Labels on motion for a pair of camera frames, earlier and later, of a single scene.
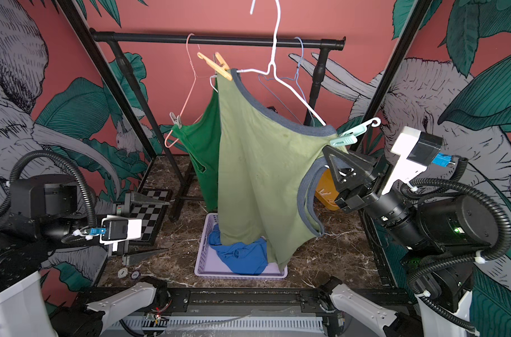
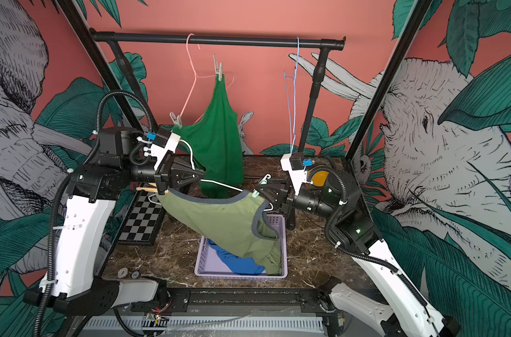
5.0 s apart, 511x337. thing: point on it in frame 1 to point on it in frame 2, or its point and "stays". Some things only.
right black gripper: x=354 y=199 to x=287 y=199
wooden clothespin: x=222 y=68 to x=151 y=189
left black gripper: x=130 y=205 to x=175 y=175
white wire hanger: x=271 y=69 to x=268 y=176
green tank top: x=201 y=138 stays
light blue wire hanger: x=292 y=79 to x=290 y=81
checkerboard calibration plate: x=151 y=215 stays
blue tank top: x=247 y=258 stays
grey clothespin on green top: x=176 y=120 stays
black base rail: x=239 y=300 stays
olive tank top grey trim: x=261 y=156 to x=235 y=225
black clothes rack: x=324 y=44 stays
